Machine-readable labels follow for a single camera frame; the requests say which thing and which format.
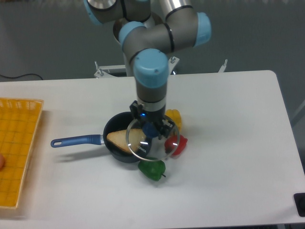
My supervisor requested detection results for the yellow woven basket tray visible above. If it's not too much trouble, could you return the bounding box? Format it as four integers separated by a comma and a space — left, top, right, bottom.
0, 97, 44, 209

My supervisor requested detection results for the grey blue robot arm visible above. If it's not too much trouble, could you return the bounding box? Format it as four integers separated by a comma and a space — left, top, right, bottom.
84, 0, 212, 138

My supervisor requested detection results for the black floor cable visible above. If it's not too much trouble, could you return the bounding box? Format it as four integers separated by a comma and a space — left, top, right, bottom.
0, 73, 44, 80

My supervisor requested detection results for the glass pot lid blue knob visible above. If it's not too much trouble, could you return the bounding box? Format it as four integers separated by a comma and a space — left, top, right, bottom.
126, 116, 180, 161

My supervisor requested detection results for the triangular toast slice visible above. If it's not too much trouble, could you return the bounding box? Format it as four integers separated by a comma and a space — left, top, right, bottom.
106, 128, 146, 154

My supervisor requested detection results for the black saucepan blue handle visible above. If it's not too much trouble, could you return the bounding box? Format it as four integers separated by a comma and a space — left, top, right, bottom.
51, 112, 152, 163

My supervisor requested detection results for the red bell pepper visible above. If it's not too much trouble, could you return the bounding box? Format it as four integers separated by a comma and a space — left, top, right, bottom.
164, 135, 188, 156

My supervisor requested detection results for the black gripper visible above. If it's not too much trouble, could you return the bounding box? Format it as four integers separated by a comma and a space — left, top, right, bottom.
130, 100, 174, 139

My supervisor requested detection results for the black table corner device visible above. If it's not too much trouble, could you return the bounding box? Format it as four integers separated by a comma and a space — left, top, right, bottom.
294, 193, 305, 217

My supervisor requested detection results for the yellow bell pepper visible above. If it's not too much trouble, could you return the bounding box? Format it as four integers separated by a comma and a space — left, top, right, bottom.
165, 109, 182, 131

